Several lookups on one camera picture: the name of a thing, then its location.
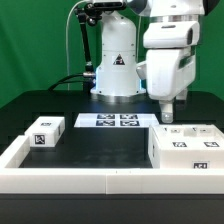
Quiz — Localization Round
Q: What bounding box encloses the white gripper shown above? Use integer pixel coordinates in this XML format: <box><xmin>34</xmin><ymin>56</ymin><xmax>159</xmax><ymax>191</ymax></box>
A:
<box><xmin>143</xmin><ymin>21</ymin><xmax>200</xmax><ymax>123</ymax></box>

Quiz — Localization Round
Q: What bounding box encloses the white cabinet door panel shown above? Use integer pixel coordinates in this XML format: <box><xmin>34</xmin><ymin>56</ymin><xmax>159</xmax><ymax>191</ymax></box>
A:
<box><xmin>153</xmin><ymin>125</ymin><xmax>187</xmax><ymax>150</ymax></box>
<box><xmin>184</xmin><ymin>125</ymin><xmax>224</xmax><ymax>150</ymax></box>

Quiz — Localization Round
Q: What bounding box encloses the white cabinet body box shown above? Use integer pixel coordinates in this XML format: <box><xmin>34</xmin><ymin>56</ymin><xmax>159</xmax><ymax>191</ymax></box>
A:
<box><xmin>148</xmin><ymin>124</ymin><xmax>224</xmax><ymax>169</ymax></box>

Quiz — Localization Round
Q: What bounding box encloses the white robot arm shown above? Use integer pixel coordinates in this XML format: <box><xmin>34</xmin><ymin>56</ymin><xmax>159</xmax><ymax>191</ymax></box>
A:
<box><xmin>91</xmin><ymin>0</ymin><xmax>221</xmax><ymax>123</ymax></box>

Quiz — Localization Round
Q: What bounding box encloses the white cabinet top block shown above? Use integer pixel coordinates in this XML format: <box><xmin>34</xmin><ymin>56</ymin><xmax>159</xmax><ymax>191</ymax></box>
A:
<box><xmin>25</xmin><ymin>116</ymin><xmax>65</xmax><ymax>147</ymax></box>

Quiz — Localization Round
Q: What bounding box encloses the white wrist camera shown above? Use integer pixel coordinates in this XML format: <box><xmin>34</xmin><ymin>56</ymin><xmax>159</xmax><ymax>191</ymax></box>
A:
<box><xmin>136</xmin><ymin>61</ymin><xmax>147</xmax><ymax>80</ymax></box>

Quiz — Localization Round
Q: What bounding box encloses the white marker base plate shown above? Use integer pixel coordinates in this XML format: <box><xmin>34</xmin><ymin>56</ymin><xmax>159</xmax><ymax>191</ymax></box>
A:
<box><xmin>74</xmin><ymin>113</ymin><xmax>159</xmax><ymax>128</ymax></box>

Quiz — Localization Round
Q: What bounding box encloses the black cable bundle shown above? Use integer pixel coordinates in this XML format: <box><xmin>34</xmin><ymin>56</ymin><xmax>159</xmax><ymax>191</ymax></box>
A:
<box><xmin>47</xmin><ymin>73</ymin><xmax>98</xmax><ymax>92</ymax></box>

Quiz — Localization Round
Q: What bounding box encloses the white cable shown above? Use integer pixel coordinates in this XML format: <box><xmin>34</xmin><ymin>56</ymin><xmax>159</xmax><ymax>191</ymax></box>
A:
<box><xmin>65</xmin><ymin>0</ymin><xmax>88</xmax><ymax>92</ymax></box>

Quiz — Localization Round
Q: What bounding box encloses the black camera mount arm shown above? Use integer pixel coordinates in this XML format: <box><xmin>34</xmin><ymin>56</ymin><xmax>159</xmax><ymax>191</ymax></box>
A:
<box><xmin>74</xmin><ymin>2</ymin><xmax>101</xmax><ymax>79</ymax></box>

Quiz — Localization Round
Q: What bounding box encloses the white U-shaped fence wall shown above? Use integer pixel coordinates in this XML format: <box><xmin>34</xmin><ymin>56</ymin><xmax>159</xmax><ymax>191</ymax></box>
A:
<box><xmin>0</xmin><ymin>135</ymin><xmax>224</xmax><ymax>195</ymax></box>

